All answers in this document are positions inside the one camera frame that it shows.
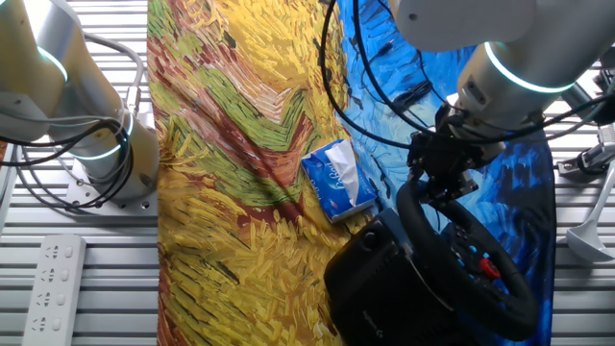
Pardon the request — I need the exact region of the blue tissue pack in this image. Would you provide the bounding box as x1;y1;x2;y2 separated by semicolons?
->
301;138;379;224

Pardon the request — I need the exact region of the black racing steering wheel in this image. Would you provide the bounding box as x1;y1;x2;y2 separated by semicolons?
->
396;180;539;342

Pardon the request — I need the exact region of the white dome stand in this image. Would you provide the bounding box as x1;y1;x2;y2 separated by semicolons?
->
566;162;615;263

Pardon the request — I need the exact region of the silver depth camera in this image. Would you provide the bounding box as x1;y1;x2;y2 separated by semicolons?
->
556;122;615;177

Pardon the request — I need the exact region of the black wheel base housing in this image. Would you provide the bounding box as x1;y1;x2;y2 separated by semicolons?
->
323;209;477;346

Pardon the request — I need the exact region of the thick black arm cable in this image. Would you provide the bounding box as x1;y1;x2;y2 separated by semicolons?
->
352;0;615;145
318;0;414;150

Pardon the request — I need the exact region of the white power strip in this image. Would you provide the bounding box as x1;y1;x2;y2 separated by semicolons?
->
21;234;87;346

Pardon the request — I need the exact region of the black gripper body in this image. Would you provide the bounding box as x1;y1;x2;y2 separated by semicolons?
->
406;103;486;193

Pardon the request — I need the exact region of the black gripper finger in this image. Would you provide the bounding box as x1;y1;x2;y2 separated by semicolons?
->
439;170;480;203
410;170;441;206

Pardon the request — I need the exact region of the thick grey robot cable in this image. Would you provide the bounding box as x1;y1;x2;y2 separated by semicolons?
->
84;33;145;119

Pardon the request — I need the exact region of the painted blue yellow tablecloth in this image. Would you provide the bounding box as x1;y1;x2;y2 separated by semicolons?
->
146;0;557;346

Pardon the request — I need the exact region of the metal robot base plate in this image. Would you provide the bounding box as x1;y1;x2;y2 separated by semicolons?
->
64;158;160;217

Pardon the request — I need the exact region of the thin black wheel cable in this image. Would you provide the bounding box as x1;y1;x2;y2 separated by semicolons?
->
357;40;433;129

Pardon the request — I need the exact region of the black cable bundle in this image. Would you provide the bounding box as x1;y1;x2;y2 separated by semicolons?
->
0;117;135;210

